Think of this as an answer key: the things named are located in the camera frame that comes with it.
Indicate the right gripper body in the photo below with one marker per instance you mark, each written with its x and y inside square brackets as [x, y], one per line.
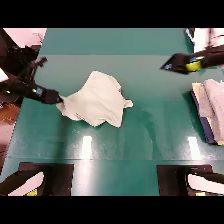
[180, 63]

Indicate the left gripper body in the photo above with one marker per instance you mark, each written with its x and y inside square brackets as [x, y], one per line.
[51, 96]

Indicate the white T-shirt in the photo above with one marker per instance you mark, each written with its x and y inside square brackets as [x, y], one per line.
[98, 100]

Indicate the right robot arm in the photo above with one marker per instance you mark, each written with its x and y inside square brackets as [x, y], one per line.
[213, 56]

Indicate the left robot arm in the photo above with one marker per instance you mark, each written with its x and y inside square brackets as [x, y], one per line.
[20, 87]

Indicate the cream garment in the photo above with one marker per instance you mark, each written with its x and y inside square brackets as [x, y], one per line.
[201, 100]

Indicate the grey garment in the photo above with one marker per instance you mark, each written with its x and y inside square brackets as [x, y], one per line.
[216, 106]

